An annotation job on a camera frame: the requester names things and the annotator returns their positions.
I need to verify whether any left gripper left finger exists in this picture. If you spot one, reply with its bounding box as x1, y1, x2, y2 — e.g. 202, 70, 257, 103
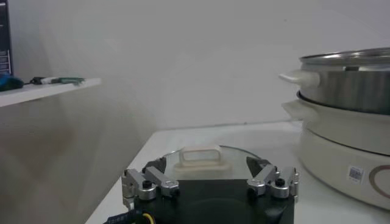
121, 157, 181, 211

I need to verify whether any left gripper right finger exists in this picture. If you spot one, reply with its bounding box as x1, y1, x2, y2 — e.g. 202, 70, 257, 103
245, 156, 300, 204

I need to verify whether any glass lid with cream handle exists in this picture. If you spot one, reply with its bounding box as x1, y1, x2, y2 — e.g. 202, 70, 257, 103
161, 144, 272, 181

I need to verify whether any stainless steel steamer basket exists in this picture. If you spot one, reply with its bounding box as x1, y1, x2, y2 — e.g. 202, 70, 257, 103
278, 47, 390, 116

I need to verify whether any cream electric cooking pot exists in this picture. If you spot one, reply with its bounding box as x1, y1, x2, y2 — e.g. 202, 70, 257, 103
282, 91, 390, 211

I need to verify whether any white side table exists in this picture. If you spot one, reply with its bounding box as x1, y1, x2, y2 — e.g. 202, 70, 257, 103
0, 77, 102, 108

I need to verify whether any blue computer mouse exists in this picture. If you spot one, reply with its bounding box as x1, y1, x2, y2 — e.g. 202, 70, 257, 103
0, 74, 24, 93

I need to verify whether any black flat device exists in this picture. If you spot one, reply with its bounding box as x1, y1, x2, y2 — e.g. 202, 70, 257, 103
0, 0, 13, 76

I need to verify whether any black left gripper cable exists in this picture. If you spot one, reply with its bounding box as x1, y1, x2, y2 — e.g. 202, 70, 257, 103
103, 209, 157, 224

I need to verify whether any black looped cable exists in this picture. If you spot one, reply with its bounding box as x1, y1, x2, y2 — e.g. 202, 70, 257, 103
23, 76, 44, 86

